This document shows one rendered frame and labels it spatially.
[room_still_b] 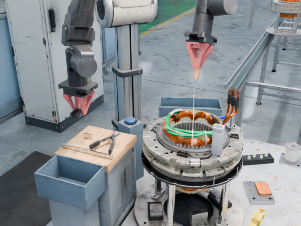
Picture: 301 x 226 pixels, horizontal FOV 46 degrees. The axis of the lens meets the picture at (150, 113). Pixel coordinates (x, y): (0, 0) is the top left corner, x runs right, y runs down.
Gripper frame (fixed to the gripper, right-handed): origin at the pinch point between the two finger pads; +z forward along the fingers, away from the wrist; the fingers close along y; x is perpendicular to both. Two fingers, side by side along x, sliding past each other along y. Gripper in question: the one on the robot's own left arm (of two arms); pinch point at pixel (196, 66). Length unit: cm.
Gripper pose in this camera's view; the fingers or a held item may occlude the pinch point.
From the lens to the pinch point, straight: 106.1
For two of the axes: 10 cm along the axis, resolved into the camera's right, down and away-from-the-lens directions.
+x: -8.4, -1.6, 5.2
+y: 5.3, 0.0, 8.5
